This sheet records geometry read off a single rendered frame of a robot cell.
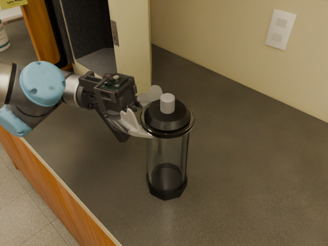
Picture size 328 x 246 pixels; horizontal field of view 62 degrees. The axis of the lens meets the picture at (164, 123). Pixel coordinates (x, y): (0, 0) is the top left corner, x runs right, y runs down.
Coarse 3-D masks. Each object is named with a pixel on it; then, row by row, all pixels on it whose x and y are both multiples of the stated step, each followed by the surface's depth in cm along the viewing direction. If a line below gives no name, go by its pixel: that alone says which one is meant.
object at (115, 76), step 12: (84, 84) 59; (96, 84) 57; (108, 84) 55; (120, 84) 55; (132, 84) 58; (84, 96) 61; (96, 96) 56; (108, 96) 56; (120, 96) 55; (132, 96) 60; (108, 108) 59; (120, 108) 57; (132, 108) 60
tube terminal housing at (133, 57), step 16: (112, 0) 68; (128, 0) 71; (144, 0) 75; (112, 16) 72; (128, 16) 73; (144, 16) 77; (128, 32) 76; (144, 32) 80; (128, 48) 79; (144, 48) 83; (80, 64) 100; (128, 64) 82; (144, 64) 87; (144, 80) 90
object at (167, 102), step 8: (168, 96) 51; (152, 104) 54; (160, 104) 52; (168, 104) 51; (176, 104) 54; (144, 112) 54; (152, 112) 53; (160, 112) 53; (168, 112) 52; (176, 112) 53; (184, 112) 53; (152, 120) 51; (160, 120) 51; (168, 120) 51; (176, 120) 51; (184, 120) 52; (160, 128) 51; (168, 128) 51; (176, 128) 51
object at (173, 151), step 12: (144, 108) 56; (144, 120) 53; (192, 120) 53; (156, 132) 51; (168, 132) 50; (180, 132) 51; (156, 144) 54; (168, 144) 53; (180, 144) 54; (156, 156) 56; (168, 156) 56; (180, 156) 57; (156, 168) 59; (168, 168) 58; (180, 168) 60; (156, 180) 62; (168, 180) 61; (180, 180) 63
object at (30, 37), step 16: (0, 0) 79; (16, 0) 81; (32, 0) 84; (0, 16) 81; (16, 16) 84; (32, 16) 86; (48, 16) 89; (0, 32) 83; (16, 32) 86; (32, 32) 89; (48, 32) 92; (0, 48) 86; (16, 48) 88; (32, 48) 92; (48, 48) 95; (64, 48) 98
